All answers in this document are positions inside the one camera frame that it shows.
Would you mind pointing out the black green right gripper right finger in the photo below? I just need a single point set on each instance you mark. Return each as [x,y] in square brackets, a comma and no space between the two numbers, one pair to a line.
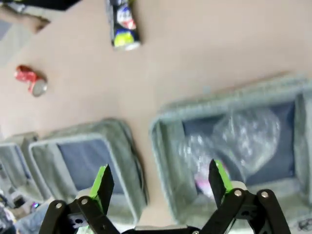
[219,185]

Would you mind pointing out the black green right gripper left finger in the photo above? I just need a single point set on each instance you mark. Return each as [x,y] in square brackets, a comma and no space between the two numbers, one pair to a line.
[102,192]

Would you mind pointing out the clear plastic bottle pink label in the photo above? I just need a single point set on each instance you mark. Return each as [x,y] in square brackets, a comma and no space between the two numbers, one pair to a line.
[195,156]

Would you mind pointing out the crushed red soda can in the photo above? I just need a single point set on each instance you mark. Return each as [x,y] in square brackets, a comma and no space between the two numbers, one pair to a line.
[30,79]

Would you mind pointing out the crushed blue soda can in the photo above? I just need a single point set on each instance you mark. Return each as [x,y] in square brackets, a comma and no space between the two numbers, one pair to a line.
[124,26]

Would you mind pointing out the person's right forearm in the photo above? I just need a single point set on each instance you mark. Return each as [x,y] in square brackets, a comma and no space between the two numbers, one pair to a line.
[7,15]

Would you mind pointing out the person's right hand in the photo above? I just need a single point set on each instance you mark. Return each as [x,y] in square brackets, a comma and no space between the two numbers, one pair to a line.
[36,24]

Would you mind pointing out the grey fabric basket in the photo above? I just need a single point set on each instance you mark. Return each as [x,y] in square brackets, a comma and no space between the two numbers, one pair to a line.
[122,156]
[170,151]
[14,165]

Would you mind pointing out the black trousers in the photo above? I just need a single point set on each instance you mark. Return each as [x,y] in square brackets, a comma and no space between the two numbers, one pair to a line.
[48,3]

